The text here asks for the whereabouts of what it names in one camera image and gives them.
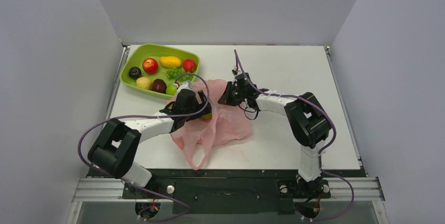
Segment green fake lime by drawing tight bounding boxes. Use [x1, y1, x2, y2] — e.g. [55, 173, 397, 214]
[165, 83, 178, 96]

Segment yellow green fake fruit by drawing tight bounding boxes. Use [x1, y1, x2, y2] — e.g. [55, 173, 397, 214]
[200, 112, 213, 122]

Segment pink plastic bag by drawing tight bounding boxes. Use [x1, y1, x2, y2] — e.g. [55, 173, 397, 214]
[171, 79, 253, 170]

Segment small red fake fruit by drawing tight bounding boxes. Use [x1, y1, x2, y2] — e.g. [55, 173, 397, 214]
[182, 59, 197, 73]

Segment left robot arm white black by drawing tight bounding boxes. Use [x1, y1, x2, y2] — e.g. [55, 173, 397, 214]
[87, 88, 211, 198]

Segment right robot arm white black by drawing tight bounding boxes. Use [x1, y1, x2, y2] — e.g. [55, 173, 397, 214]
[218, 73, 332, 198]

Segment green fake grapes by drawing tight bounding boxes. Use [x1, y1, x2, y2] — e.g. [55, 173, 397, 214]
[164, 68, 194, 82]

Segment dark red fake apple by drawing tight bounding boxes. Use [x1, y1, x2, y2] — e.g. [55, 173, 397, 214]
[151, 79, 167, 94]

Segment yellow fake mango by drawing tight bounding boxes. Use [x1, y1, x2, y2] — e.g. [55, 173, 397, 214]
[160, 56, 182, 68]

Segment yellow fake lemon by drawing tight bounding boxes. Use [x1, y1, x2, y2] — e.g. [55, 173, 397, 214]
[136, 77, 153, 90]

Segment dark fake mangosteen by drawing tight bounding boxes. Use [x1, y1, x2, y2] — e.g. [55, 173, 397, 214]
[128, 67, 142, 80]

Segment green plastic tray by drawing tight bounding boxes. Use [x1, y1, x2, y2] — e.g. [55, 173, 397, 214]
[120, 44, 200, 100]

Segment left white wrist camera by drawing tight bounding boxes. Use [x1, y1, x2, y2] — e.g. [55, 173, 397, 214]
[174, 80, 193, 93]

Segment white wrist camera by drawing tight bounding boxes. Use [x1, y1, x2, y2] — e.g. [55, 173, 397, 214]
[174, 80, 193, 93]
[231, 68, 243, 79]

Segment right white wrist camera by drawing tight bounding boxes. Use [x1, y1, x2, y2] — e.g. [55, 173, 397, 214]
[231, 68, 243, 79]

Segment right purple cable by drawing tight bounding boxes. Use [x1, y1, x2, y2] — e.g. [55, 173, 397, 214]
[234, 49, 355, 222]

